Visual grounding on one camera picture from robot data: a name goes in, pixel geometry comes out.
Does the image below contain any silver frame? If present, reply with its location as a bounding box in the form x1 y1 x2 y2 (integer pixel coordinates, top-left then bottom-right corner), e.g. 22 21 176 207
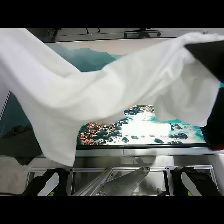
26 146 224 197

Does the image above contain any white T-shirt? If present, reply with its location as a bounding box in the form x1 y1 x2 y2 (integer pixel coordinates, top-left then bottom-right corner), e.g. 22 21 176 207
0 28 224 168

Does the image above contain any black office chair base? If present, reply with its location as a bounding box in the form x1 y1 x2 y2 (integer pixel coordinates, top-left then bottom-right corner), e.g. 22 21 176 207
123 28 163 39

